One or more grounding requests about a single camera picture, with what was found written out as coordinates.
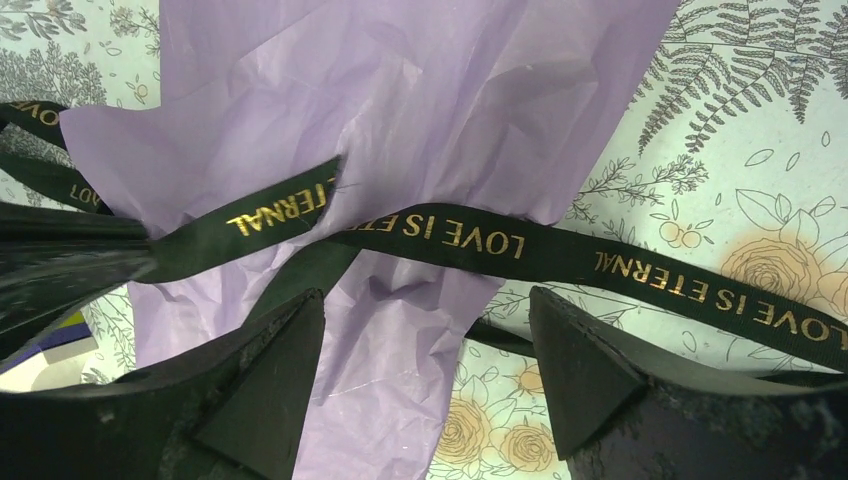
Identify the floral patterned table mat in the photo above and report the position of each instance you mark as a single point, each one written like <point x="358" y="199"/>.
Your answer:
<point x="733" y="154"/>

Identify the black ribbon with gold letters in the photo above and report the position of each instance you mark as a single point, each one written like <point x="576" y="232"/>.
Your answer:
<point x="485" y="243"/>

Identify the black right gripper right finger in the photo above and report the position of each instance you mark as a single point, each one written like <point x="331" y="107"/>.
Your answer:
<point x="623" y="408"/>

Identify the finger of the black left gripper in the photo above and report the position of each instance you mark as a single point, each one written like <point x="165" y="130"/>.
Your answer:
<point x="53" y="262"/>

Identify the purple paper flower bouquet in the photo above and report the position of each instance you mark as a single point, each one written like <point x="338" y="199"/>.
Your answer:
<point x="501" y="105"/>

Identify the green purple white toy block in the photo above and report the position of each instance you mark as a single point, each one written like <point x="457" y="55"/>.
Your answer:
<point x="55" y="362"/>

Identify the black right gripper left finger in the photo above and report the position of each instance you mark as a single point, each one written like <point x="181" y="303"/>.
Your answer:
<point x="232" y="408"/>

